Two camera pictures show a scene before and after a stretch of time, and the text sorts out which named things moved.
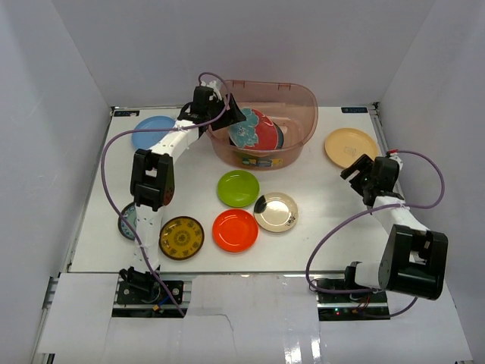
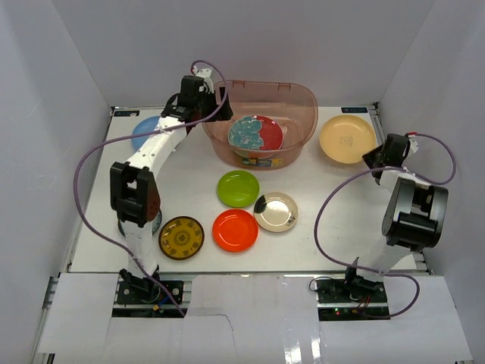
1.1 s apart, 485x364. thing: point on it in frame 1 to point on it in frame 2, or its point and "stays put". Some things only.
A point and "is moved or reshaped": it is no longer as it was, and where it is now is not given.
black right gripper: (364, 164) to (369, 157)
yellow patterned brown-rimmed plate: (181, 237) stays put
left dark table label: (126, 113) stays put
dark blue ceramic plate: (280, 139) to (255, 153)
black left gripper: (222, 112) to (221, 108)
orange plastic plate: (235, 230) stays put
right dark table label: (354, 110) stays put
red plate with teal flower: (258, 131) is moved or reshaped
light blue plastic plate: (145, 140) stays put
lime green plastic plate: (238, 188) stays put
